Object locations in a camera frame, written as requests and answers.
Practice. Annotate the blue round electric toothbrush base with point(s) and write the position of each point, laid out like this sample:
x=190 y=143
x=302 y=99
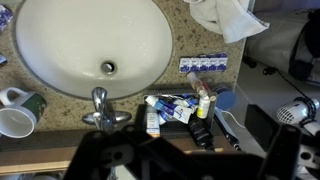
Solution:
x=225 y=97

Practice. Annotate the small yellow white bottle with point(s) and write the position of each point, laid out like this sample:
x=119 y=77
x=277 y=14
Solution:
x=203 y=107

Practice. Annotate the white terry towel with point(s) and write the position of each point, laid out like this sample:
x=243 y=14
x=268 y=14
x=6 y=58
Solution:
x=230 y=18

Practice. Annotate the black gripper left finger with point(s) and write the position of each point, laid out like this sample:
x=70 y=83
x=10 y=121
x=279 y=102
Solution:
x=145 y=157

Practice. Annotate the white oval sink basin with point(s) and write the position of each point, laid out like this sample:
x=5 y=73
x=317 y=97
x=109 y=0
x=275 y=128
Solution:
x=74 y=46

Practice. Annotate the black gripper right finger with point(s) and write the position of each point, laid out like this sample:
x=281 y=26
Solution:
x=282 y=156

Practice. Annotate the black toiletries tray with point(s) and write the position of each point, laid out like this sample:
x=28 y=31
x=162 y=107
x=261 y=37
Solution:
x=175 y=104

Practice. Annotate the blue white pill blister strip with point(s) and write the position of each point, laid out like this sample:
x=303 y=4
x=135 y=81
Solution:
x=203 y=63

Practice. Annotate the chrome faucet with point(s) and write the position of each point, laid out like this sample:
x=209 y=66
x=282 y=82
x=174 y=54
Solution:
x=103 y=118

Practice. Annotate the blue white toothpaste tube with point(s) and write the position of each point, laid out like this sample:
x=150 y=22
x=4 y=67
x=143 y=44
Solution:
x=168 y=110

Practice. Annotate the black cylindrical bottle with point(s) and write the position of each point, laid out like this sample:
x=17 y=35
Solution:
x=200 y=134

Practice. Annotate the white hair dryer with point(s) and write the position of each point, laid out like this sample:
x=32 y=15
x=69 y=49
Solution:
x=294 y=112

